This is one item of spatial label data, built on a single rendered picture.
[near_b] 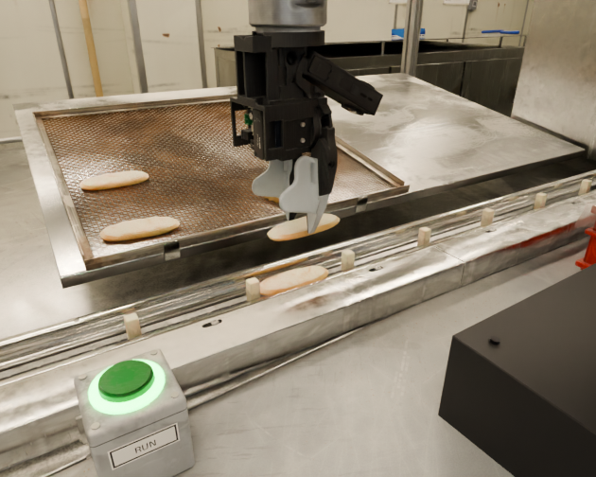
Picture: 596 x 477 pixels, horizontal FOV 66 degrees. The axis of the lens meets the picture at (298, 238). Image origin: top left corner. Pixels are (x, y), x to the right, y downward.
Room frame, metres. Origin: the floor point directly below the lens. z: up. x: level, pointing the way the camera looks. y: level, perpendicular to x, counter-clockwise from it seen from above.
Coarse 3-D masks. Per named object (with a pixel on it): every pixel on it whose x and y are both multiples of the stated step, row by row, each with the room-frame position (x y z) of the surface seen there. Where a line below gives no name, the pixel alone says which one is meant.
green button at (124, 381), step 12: (132, 360) 0.29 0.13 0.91; (108, 372) 0.27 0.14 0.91; (120, 372) 0.27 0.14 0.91; (132, 372) 0.27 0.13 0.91; (144, 372) 0.27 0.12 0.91; (108, 384) 0.26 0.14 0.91; (120, 384) 0.26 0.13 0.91; (132, 384) 0.26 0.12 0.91; (144, 384) 0.26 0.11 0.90; (108, 396) 0.25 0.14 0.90; (120, 396) 0.25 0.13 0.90; (132, 396) 0.25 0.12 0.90
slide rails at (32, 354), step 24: (552, 192) 0.82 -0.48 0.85; (480, 216) 0.70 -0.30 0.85; (408, 240) 0.61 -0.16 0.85; (312, 264) 0.54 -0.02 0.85; (336, 264) 0.54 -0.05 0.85; (240, 288) 0.48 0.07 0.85; (168, 312) 0.43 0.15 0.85; (216, 312) 0.43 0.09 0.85; (72, 336) 0.39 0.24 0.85; (96, 336) 0.39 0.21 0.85; (144, 336) 0.39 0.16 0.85; (0, 360) 0.35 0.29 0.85; (24, 360) 0.35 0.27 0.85; (72, 360) 0.35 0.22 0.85
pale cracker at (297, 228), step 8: (328, 216) 0.52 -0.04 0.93; (336, 216) 0.53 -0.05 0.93; (280, 224) 0.50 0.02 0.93; (288, 224) 0.49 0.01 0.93; (296, 224) 0.49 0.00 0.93; (304, 224) 0.50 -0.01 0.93; (320, 224) 0.50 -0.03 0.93; (328, 224) 0.50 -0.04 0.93; (336, 224) 0.51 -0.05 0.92; (272, 232) 0.48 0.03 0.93; (280, 232) 0.48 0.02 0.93; (288, 232) 0.48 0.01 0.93; (296, 232) 0.48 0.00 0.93; (304, 232) 0.48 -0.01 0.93; (280, 240) 0.47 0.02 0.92
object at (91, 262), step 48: (48, 144) 0.77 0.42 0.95; (144, 144) 0.81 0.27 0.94; (192, 144) 0.83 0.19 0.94; (336, 144) 0.88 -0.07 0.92; (144, 192) 0.65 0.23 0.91; (192, 192) 0.66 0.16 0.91; (240, 192) 0.67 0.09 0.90; (336, 192) 0.70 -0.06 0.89; (384, 192) 0.69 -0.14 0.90; (96, 240) 0.52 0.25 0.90; (144, 240) 0.53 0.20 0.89; (192, 240) 0.53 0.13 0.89
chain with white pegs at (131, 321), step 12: (588, 180) 0.83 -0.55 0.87; (540, 192) 0.76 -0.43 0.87; (540, 204) 0.75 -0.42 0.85; (492, 216) 0.68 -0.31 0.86; (420, 228) 0.61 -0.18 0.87; (420, 240) 0.61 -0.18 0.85; (432, 240) 0.63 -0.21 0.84; (348, 252) 0.54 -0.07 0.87; (396, 252) 0.59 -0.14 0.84; (348, 264) 0.53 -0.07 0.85; (360, 264) 0.56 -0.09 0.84; (252, 288) 0.46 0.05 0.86; (132, 324) 0.39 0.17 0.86; (132, 336) 0.39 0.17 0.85; (96, 348) 0.38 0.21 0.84; (60, 360) 0.36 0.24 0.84; (24, 372) 0.35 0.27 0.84
